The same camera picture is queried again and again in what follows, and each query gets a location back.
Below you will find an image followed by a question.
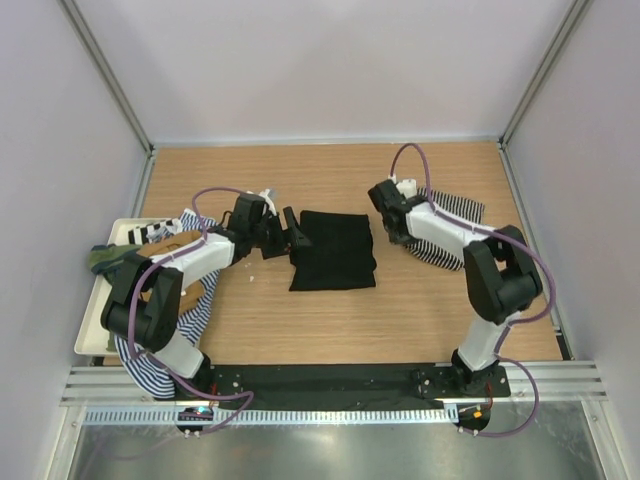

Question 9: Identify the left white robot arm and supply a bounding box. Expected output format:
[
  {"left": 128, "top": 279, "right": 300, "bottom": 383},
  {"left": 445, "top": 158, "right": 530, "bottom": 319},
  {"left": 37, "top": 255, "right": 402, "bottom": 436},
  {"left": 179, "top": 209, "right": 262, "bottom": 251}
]
[{"left": 101, "top": 193, "right": 311, "bottom": 400}]

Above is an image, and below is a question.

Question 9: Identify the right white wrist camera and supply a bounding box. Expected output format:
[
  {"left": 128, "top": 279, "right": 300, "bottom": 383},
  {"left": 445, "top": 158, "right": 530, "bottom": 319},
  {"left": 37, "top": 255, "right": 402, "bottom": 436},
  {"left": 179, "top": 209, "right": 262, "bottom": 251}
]
[{"left": 388, "top": 174, "right": 418, "bottom": 199}]

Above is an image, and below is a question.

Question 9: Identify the white slotted cable duct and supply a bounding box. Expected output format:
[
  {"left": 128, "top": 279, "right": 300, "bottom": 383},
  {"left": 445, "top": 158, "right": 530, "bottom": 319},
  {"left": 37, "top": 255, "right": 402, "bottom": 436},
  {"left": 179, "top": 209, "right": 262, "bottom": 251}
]
[{"left": 83, "top": 405, "right": 458, "bottom": 427}]

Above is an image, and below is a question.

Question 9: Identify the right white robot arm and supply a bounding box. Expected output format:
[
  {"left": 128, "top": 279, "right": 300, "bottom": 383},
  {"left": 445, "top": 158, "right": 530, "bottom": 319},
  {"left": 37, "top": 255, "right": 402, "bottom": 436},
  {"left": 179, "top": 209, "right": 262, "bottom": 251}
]
[{"left": 368, "top": 179, "right": 543, "bottom": 396}]

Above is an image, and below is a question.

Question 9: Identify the black white wide-striped garment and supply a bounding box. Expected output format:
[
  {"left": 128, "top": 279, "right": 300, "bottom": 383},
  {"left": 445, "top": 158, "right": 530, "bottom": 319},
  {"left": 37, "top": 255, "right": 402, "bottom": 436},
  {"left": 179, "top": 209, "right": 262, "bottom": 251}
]
[{"left": 127, "top": 218, "right": 183, "bottom": 245}]

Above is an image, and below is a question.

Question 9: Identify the white plastic tray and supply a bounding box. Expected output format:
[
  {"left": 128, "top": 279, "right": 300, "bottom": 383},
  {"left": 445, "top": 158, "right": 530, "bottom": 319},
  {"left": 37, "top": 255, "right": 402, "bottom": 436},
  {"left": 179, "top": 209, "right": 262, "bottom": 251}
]
[{"left": 74, "top": 218, "right": 161, "bottom": 357}]

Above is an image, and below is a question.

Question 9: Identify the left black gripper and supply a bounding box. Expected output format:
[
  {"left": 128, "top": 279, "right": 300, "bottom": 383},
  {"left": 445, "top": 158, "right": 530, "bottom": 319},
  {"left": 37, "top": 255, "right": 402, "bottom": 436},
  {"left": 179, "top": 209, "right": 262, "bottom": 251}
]
[{"left": 249, "top": 207, "right": 311, "bottom": 259}]

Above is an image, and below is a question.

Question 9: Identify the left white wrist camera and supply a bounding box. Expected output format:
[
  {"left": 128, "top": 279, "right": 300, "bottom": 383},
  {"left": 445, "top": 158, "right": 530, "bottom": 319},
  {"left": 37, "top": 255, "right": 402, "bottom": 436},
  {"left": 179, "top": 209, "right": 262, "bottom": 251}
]
[{"left": 248, "top": 188, "right": 277, "bottom": 214}]

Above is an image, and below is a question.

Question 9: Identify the green striped garment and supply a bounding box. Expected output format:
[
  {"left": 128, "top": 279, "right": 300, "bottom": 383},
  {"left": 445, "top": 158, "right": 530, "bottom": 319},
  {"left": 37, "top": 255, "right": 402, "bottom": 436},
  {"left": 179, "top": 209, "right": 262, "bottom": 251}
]
[{"left": 87, "top": 244, "right": 140, "bottom": 285}]

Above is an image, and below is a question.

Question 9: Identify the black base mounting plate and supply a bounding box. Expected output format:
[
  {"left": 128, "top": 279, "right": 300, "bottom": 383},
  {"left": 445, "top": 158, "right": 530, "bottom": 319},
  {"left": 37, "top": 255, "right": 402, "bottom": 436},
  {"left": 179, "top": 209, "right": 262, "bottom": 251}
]
[{"left": 212, "top": 363, "right": 511, "bottom": 412}]

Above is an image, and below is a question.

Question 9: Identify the brown tank top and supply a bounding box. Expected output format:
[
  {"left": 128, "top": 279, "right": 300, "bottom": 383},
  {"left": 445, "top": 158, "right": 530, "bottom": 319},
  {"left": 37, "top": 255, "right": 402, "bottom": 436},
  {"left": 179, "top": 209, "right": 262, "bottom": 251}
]
[{"left": 134, "top": 230, "right": 209, "bottom": 316}]

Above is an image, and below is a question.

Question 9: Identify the blue white striped tank top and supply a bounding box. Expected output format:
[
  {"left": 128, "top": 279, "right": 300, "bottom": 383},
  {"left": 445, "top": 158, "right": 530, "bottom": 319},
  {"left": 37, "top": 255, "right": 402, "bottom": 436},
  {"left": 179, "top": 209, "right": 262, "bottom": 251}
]
[{"left": 113, "top": 208, "right": 221, "bottom": 401}]

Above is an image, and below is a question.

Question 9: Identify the black white striped tank top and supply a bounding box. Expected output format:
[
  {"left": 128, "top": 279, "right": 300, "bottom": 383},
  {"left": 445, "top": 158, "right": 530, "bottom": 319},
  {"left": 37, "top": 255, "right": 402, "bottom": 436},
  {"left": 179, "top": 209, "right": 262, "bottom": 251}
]
[{"left": 404, "top": 191, "right": 485, "bottom": 271}]

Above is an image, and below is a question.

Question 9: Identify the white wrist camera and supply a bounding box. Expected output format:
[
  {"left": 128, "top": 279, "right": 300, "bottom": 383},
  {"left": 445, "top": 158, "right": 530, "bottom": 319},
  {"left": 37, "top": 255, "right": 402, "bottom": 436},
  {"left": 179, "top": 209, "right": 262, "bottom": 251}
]
[
  {"left": 388, "top": 174, "right": 418, "bottom": 199},
  {"left": 248, "top": 188, "right": 277, "bottom": 214}
]

